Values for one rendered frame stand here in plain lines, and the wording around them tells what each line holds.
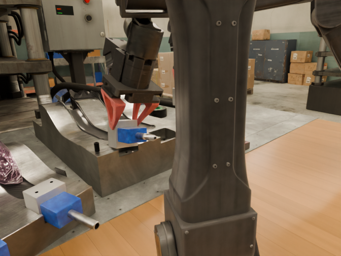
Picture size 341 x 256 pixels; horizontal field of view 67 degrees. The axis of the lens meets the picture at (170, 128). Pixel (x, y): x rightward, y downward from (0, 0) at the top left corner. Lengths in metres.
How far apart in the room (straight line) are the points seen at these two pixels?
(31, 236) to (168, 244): 0.25
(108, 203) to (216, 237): 0.33
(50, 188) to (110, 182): 0.14
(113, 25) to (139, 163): 7.26
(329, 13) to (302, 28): 7.20
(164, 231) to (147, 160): 0.35
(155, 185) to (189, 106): 0.40
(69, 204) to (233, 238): 0.26
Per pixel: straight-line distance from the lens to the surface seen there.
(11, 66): 1.22
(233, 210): 0.23
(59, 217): 0.41
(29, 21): 1.21
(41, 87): 1.21
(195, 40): 0.18
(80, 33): 1.41
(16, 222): 0.44
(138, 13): 0.44
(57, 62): 4.07
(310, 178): 0.65
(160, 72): 5.27
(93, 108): 0.78
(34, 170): 0.57
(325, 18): 0.67
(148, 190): 0.55
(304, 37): 7.82
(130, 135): 0.48
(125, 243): 0.44
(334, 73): 4.59
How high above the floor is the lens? 1.09
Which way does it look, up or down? 18 degrees down
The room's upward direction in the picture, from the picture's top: 2 degrees counter-clockwise
